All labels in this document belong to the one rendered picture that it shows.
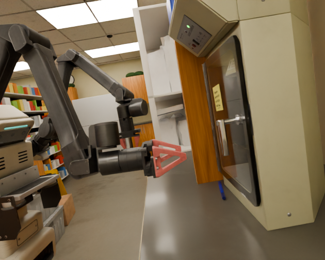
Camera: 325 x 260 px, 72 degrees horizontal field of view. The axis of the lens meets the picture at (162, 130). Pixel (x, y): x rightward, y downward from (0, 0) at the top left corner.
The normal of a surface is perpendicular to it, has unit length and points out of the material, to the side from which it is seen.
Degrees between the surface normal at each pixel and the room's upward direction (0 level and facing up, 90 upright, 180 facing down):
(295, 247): 0
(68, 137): 69
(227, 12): 90
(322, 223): 0
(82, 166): 80
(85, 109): 90
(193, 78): 90
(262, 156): 90
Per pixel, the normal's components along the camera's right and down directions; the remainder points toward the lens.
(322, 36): -0.98, 0.18
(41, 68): -0.22, -0.05
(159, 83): -0.37, 0.21
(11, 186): 0.98, -0.16
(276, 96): 0.04, 0.09
